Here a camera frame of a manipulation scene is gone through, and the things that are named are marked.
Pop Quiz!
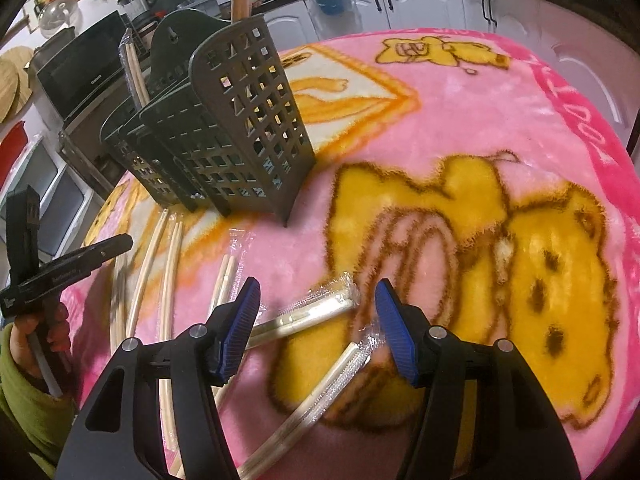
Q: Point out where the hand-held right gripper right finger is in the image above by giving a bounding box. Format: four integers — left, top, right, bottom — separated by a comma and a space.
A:
374, 279, 581, 480

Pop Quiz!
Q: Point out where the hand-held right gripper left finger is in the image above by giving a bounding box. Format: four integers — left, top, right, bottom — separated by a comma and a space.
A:
55, 277, 262, 480

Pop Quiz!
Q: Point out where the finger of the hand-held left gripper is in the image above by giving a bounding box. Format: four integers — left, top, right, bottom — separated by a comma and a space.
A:
46, 233, 134, 285
6, 184, 42, 285

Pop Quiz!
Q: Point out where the wooden chopsticks pair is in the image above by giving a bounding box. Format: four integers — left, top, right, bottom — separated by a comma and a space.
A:
118, 27, 151, 111
157, 220, 186, 480
235, 334, 383, 478
210, 254, 240, 413
247, 271, 362, 350
122, 209, 170, 341

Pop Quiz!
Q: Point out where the dark grey utensil holder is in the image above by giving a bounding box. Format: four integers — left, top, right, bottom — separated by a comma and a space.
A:
99, 8, 317, 228

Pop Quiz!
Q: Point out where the person's left forearm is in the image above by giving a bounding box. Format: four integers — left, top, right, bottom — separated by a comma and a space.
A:
0, 325, 77, 467

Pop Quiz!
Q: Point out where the person's left hand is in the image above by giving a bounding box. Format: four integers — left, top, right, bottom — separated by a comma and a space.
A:
12, 304, 72, 379

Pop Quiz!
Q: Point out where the red plastic lid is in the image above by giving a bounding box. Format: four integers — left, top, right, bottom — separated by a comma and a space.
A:
0, 120, 29, 162

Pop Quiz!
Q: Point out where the round bamboo mat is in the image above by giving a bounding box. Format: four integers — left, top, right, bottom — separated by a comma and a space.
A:
0, 45, 34, 124

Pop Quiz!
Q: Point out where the black microwave oven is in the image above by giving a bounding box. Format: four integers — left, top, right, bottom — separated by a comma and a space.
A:
34, 10, 132, 127

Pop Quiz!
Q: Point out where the printed pink blanket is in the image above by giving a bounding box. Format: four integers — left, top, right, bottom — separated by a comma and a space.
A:
65, 27, 633, 480

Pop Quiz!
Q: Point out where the glass pot lid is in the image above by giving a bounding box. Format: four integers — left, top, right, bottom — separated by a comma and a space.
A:
39, 0, 77, 39

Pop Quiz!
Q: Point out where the blender with dark jug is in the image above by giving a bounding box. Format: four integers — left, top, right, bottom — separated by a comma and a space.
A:
119, 0, 157, 27

